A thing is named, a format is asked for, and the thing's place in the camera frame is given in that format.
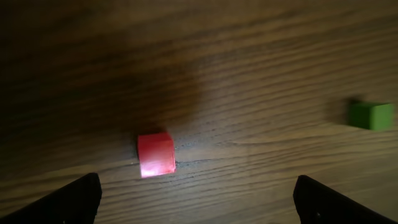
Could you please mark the green cube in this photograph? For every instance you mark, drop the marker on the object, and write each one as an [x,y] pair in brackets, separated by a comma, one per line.
[371,116]

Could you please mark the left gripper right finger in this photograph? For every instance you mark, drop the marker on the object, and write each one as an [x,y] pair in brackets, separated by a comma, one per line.
[320,205]

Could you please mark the red cube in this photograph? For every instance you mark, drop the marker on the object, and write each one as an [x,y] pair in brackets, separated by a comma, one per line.
[156,155]

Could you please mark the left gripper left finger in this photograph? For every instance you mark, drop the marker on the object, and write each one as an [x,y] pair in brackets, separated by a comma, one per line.
[71,202]

